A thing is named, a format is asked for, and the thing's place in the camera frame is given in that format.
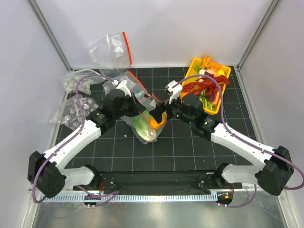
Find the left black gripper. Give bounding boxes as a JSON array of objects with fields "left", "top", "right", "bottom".
[{"left": 114, "top": 92, "right": 146, "bottom": 119}]

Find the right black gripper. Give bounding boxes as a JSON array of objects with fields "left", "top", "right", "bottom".
[{"left": 149, "top": 92, "right": 194, "bottom": 125}]

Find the toy small orange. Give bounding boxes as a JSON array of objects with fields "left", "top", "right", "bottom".
[{"left": 149, "top": 112, "right": 167, "bottom": 130}]

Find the toy green lettuce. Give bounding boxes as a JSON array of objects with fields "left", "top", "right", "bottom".
[{"left": 131, "top": 111, "right": 157, "bottom": 144}]

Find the clear bag orange zipper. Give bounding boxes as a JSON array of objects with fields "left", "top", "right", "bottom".
[
  {"left": 113, "top": 71, "right": 150, "bottom": 100},
  {"left": 123, "top": 94, "right": 168, "bottom": 145},
  {"left": 89, "top": 31, "right": 133, "bottom": 70}
]

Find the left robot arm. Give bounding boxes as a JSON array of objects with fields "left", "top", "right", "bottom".
[{"left": 27, "top": 89, "right": 146, "bottom": 198}]

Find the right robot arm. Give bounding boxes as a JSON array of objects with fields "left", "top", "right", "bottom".
[{"left": 149, "top": 95, "right": 294, "bottom": 196}]

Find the bag of pink discs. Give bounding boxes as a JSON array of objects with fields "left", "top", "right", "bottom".
[{"left": 49, "top": 94, "right": 98, "bottom": 131}]

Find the upright clear bag orange zipper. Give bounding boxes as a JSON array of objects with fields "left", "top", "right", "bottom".
[{"left": 89, "top": 31, "right": 133, "bottom": 70}]

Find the bag of white discs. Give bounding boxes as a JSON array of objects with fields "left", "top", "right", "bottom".
[{"left": 61, "top": 69, "right": 105, "bottom": 95}]

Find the black grid mat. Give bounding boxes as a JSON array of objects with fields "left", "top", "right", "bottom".
[{"left": 66, "top": 66, "right": 258, "bottom": 171}]

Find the yellow plastic tray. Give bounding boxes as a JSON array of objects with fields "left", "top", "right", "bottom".
[{"left": 180, "top": 58, "right": 231, "bottom": 115}]

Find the toy red lobster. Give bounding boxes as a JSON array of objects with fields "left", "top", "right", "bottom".
[{"left": 182, "top": 75, "right": 230, "bottom": 95}]

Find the small green toy sprig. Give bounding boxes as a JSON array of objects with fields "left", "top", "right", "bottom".
[{"left": 194, "top": 65, "right": 200, "bottom": 71}]

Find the toy white garlic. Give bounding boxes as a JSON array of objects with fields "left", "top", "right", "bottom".
[{"left": 199, "top": 69, "right": 206, "bottom": 75}]

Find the toy pink sausage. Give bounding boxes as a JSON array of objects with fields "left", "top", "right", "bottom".
[{"left": 207, "top": 68, "right": 219, "bottom": 105}]

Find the toy orange coral piece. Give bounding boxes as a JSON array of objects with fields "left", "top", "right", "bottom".
[{"left": 200, "top": 55, "right": 222, "bottom": 71}]

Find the toy yellow lemon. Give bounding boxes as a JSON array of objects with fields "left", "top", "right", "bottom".
[{"left": 217, "top": 69, "right": 225, "bottom": 76}]

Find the black mounting plate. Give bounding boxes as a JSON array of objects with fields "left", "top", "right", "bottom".
[{"left": 82, "top": 170, "right": 242, "bottom": 195}]

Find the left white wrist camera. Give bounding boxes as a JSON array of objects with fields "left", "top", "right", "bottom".
[{"left": 116, "top": 80, "right": 131, "bottom": 96}]

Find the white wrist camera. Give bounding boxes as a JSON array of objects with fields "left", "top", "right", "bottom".
[
  {"left": 165, "top": 80, "right": 182, "bottom": 104},
  {"left": 116, "top": 80, "right": 131, "bottom": 96}
]

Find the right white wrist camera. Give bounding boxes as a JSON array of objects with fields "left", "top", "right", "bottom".
[{"left": 165, "top": 80, "right": 182, "bottom": 104}]

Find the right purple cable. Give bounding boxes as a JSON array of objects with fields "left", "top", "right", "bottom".
[{"left": 175, "top": 75, "right": 304, "bottom": 208}]

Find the purple cable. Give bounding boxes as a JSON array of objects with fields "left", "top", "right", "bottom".
[
  {"left": 175, "top": 75, "right": 304, "bottom": 208},
  {"left": 32, "top": 73, "right": 119, "bottom": 206}
]

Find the aluminium front rail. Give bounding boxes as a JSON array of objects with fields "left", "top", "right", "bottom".
[{"left": 29, "top": 171, "right": 289, "bottom": 202}]

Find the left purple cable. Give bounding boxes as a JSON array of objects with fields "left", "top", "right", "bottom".
[{"left": 32, "top": 73, "right": 119, "bottom": 206}]

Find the left aluminium post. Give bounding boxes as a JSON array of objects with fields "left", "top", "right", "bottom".
[{"left": 27, "top": 0, "right": 72, "bottom": 71}]

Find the aluminium post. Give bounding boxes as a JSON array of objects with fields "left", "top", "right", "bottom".
[
  {"left": 27, "top": 0, "right": 72, "bottom": 71},
  {"left": 237, "top": 0, "right": 281, "bottom": 71}
]

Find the right aluminium post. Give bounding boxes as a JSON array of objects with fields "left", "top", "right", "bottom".
[{"left": 237, "top": 0, "right": 281, "bottom": 71}]

